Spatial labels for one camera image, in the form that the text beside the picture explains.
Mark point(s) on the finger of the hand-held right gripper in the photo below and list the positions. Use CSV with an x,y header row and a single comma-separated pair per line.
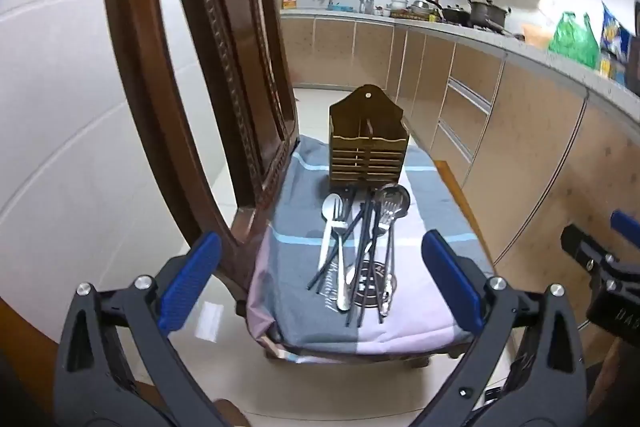
x,y
587,254
627,224

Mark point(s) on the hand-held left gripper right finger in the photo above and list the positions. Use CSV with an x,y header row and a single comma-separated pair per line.
x,y
450,282

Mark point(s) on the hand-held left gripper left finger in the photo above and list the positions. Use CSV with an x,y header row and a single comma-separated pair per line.
x,y
192,277

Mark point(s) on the steel fork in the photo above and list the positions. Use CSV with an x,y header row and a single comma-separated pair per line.
x,y
343,257
386,219

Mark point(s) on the bunch of black chopsticks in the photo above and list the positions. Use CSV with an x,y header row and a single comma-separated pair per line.
x,y
361,257

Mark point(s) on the large steel spoon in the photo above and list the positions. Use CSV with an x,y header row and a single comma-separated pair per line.
x,y
400,193

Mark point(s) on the white soup spoon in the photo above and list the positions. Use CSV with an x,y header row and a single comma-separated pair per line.
x,y
332,207

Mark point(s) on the wooden utensil holder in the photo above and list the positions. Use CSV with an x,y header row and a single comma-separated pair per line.
x,y
367,157

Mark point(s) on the steel chopstick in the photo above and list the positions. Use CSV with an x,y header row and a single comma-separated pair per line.
x,y
391,277
384,297

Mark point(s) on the lower kitchen cabinets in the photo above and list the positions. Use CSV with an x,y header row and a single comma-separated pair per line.
x,y
540,147

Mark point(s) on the plaid seat cloth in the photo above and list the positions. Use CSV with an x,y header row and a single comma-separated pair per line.
x,y
300,207

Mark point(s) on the green plastic bag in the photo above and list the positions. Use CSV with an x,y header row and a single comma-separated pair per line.
x,y
575,39

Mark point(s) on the blue snack bag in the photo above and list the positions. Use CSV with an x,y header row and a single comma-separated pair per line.
x,y
617,32

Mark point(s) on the orange bag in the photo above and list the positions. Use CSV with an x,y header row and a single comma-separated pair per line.
x,y
537,37

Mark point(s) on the brown wooden chair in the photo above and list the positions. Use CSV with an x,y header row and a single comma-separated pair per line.
x,y
220,57

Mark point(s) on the grey cooking pot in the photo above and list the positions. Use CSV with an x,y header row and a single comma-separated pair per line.
x,y
485,13

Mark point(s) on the black wok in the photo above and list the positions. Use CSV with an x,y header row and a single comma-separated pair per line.
x,y
450,13

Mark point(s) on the yellow box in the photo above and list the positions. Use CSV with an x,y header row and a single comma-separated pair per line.
x,y
289,0

